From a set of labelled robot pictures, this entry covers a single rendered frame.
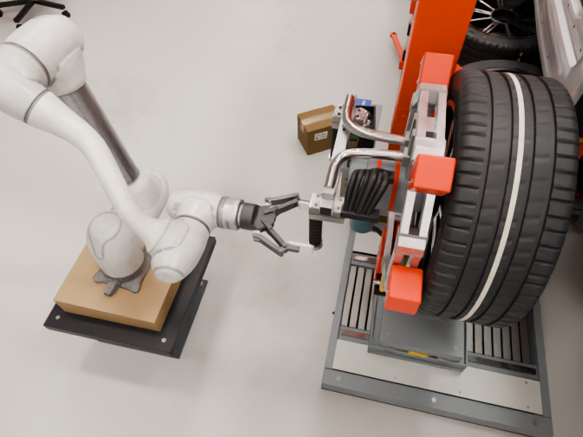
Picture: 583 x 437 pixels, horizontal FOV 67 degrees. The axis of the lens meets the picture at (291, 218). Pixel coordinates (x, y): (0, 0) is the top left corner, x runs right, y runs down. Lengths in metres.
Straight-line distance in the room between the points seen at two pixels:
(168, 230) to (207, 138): 1.60
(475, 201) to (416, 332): 0.88
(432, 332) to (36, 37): 1.54
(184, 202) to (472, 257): 0.73
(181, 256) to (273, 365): 0.91
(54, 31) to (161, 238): 0.59
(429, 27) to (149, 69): 2.22
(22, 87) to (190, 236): 0.52
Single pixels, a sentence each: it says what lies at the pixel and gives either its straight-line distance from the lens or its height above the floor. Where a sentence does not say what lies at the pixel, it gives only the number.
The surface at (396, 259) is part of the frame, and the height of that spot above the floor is 0.90.
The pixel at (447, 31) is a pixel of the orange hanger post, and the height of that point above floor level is 1.05.
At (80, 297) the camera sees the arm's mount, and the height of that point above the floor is 0.39.
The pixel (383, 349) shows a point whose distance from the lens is 1.77.
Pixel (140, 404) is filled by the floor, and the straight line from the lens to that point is 1.96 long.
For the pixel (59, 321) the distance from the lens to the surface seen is 1.87.
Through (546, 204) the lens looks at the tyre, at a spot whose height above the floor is 1.10.
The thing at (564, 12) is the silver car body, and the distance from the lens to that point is 2.05.
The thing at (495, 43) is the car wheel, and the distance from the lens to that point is 2.60.
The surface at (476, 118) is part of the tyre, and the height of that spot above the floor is 1.17.
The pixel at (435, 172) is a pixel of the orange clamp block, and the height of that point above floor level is 1.15.
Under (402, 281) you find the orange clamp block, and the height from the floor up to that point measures 0.88.
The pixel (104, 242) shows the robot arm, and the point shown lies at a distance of 1.53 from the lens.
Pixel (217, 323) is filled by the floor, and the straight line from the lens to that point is 1.99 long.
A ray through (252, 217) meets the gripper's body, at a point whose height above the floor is 0.86.
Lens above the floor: 1.80
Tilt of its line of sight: 54 degrees down
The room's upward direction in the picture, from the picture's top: 3 degrees counter-clockwise
